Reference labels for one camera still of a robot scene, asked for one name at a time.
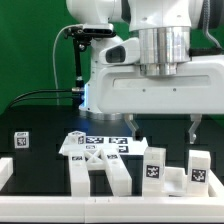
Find black camera on stand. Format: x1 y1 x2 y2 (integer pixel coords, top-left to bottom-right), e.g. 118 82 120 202
64 24 116 88

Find white flat back panel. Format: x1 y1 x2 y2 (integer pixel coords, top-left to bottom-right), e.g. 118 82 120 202
59 136 148 156

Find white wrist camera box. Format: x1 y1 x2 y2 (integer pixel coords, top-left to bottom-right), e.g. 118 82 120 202
99 37 140 65

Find white left fence block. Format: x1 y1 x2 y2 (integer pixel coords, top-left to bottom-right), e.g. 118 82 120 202
0 157 13 191

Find white front fence rail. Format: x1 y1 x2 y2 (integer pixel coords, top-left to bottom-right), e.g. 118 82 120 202
0 196 224 224

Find white chair seat block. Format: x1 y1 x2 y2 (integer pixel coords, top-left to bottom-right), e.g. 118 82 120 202
164 167 187 197

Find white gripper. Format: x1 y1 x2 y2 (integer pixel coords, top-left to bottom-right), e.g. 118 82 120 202
96 55 224 144

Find white fence rail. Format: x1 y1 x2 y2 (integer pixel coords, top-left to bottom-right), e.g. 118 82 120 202
209 172 224 198
0 196 224 224

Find grey camera cable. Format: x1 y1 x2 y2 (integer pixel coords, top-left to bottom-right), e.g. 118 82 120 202
52 24 81 106

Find white right fence rail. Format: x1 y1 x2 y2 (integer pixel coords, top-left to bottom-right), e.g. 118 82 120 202
209 172 224 198

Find white long side rail back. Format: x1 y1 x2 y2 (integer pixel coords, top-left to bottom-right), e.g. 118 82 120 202
101 150 132 197

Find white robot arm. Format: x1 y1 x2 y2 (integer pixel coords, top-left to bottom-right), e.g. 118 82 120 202
66 0 224 138

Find white long side rail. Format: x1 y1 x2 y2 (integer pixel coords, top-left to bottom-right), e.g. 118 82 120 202
101 150 132 197
69 152 90 197

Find black base cables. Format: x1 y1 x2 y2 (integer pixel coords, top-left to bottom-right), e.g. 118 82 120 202
6 87 84 111

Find white long side rail front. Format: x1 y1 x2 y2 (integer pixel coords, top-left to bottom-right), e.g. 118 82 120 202
69 152 90 197

